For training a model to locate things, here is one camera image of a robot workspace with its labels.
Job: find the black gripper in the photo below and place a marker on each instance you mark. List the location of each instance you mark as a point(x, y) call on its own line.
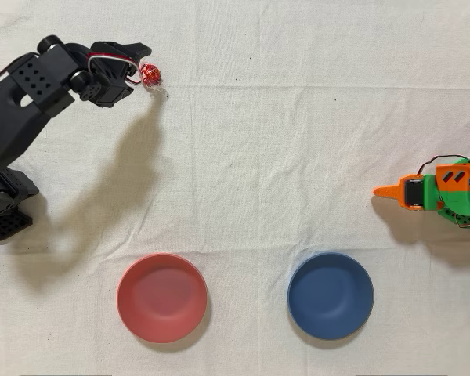
point(131, 50)

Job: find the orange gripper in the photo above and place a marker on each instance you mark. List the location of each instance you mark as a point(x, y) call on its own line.
point(414, 191)

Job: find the red candy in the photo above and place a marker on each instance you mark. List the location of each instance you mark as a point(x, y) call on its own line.
point(150, 74)

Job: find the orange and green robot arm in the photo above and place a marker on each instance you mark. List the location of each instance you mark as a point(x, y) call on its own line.
point(454, 196)

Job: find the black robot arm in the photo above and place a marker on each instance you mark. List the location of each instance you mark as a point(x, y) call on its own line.
point(31, 82)

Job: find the blue bowl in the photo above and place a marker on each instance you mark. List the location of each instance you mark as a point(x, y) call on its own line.
point(330, 295)

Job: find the red bowl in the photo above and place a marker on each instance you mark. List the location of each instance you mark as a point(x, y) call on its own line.
point(161, 297)

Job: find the white tablecloth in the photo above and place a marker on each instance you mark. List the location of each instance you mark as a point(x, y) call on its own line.
point(250, 156)

